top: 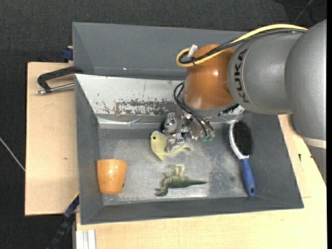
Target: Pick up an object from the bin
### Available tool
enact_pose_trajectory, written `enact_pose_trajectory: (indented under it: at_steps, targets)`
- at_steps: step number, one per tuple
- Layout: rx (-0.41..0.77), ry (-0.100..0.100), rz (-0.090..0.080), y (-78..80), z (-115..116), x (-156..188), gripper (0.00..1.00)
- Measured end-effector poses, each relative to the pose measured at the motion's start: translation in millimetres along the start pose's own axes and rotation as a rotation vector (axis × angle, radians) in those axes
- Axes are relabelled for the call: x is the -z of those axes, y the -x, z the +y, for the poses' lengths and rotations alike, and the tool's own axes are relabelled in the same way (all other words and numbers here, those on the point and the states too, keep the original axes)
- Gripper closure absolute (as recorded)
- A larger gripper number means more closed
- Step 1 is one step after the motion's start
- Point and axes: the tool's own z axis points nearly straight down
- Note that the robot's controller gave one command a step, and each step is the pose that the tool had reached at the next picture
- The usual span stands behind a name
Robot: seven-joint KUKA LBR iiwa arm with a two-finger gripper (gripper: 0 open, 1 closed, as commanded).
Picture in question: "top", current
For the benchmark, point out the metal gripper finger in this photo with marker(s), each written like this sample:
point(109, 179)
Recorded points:
point(174, 143)
point(171, 123)

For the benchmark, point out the pale yellow toy fish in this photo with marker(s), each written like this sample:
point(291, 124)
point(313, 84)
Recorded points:
point(158, 145)

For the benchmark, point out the green toy dinosaur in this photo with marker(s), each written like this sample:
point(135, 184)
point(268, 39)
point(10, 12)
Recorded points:
point(179, 182)

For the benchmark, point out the grey metal bin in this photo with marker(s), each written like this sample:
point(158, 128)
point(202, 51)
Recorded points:
point(145, 180)

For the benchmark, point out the blue and white hairbrush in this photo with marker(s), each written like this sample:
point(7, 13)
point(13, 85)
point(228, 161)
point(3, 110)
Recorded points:
point(243, 139)

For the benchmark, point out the orange cup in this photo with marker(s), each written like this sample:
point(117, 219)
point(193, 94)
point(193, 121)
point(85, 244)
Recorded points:
point(111, 176)

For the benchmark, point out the brown cardboard board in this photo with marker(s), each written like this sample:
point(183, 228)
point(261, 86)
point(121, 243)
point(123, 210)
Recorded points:
point(50, 139)

